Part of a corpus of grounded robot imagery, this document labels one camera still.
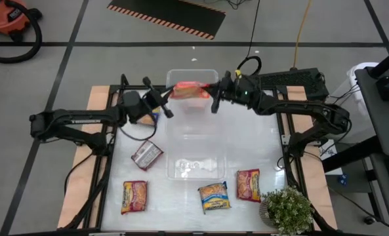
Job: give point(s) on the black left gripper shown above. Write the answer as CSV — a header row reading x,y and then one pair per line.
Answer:
x,y
153,98

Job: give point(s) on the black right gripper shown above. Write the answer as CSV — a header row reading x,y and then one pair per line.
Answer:
x,y
240,90

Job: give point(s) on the orange Maruchan ramen packet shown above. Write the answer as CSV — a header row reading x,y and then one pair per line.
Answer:
x,y
190,90

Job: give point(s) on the blue Maruchan ramen packet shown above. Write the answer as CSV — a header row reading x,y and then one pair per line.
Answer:
x,y
214,196
148,120

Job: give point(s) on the red Maruchan ramen packet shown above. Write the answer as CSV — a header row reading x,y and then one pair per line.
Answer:
x,y
248,185
146,154
134,196

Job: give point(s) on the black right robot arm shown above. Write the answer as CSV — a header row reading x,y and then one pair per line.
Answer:
x,y
296,108

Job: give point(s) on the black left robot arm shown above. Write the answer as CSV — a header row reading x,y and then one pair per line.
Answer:
x,y
82,116

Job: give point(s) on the clear plastic bin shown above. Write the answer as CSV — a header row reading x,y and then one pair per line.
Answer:
x,y
194,157
181,73
194,128

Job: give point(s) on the black computer case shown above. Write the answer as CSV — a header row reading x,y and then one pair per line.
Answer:
x,y
296,80

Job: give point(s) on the black hazard-striped floor mat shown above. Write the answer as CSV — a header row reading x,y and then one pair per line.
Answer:
x,y
168,13

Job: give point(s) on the white printed paper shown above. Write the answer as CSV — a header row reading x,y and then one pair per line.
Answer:
x,y
327,151

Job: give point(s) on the striped plant pot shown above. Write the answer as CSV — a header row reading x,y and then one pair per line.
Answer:
x,y
264,214

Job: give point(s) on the wooden side board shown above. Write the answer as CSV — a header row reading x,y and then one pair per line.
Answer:
x,y
77,209
315,183

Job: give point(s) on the orange shop vacuum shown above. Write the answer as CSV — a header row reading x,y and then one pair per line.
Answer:
x,y
40,36
4,18

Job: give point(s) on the green plant with white flowers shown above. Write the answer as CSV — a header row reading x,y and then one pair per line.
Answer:
x,y
289,209

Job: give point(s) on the white plastic container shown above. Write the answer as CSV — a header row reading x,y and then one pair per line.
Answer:
x,y
361,70

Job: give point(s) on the grey desk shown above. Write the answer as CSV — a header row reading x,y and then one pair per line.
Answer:
x,y
384,124

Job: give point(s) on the black aluminium table frame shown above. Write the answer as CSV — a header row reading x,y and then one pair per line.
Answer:
x,y
115,88

